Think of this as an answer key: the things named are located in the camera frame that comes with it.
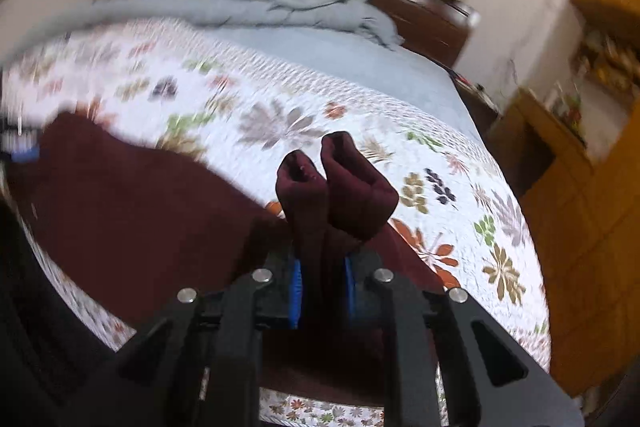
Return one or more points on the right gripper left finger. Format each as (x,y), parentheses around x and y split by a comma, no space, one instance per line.
(256,303)

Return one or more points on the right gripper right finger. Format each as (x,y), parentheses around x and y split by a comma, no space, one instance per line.
(386,302)

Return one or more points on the maroon pants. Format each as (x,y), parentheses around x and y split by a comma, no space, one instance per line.
(131,226)

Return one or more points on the floral white quilt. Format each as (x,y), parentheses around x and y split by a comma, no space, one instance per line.
(238,112)

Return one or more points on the dark wooden nightstand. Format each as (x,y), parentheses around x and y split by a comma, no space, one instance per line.
(483,111)

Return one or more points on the light blue bed sheet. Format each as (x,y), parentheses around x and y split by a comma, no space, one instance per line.
(399,73)

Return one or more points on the wooden wardrobe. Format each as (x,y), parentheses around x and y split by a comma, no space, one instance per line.
(582,101)

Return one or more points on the grey-blue crumpled blanket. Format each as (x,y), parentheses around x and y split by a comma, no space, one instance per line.
(354,16)

